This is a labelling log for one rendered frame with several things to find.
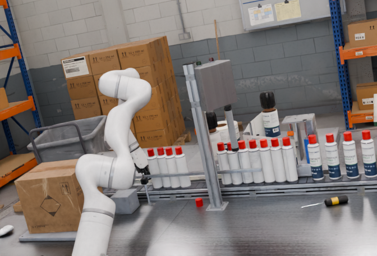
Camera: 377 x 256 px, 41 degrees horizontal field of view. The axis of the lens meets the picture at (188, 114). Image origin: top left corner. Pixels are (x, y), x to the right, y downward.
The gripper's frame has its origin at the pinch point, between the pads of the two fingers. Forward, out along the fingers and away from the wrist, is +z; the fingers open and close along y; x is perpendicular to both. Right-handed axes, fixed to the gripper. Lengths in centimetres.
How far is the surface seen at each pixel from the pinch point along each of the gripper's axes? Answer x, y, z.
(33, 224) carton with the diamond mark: 41, -42, -10
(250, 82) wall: 69, 439, 19
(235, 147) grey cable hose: -54, -11, 3
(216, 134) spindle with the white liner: -33.3, 25.8, 0.2
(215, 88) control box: -61, -13, -24
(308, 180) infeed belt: -73, -1, 33
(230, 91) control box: -64, -7, -19
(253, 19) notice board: 20, 426, -51
